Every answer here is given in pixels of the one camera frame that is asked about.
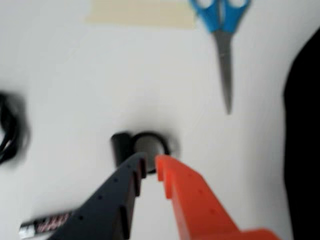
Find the black fabric bag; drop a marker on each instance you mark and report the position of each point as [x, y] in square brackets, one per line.
[305, 150]

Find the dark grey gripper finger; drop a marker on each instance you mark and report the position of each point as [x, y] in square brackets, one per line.
[100, 212]

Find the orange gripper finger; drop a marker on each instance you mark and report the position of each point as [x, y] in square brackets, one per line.
[195, 207]

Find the wide masking tape strip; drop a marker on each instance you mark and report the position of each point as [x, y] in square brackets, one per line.
[140, 12]

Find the black AA battery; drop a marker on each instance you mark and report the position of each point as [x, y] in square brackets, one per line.
[42, 225]

